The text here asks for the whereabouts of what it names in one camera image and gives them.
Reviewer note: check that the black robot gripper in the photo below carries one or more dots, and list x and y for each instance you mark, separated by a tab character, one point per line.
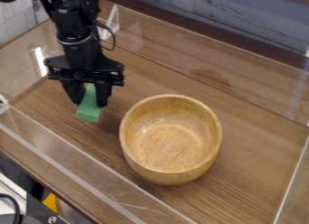
83	64

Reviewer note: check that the green rectangular block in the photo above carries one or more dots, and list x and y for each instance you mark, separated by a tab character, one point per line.
88	111

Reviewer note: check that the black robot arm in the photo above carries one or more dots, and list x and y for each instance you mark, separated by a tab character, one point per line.
75	18

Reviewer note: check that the brown wooden bowl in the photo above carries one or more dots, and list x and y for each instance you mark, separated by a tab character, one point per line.
170	136

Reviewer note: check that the clear acrylic tray walls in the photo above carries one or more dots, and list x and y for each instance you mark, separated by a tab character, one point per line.
257	184

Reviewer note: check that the yellow label on equipment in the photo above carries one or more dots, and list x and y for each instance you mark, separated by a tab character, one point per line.
50	202

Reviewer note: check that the black equipment with screw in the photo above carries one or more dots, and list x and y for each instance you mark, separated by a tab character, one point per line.
38	214

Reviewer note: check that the clear acrylic corner bracket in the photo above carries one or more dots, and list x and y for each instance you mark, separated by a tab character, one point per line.
111	23

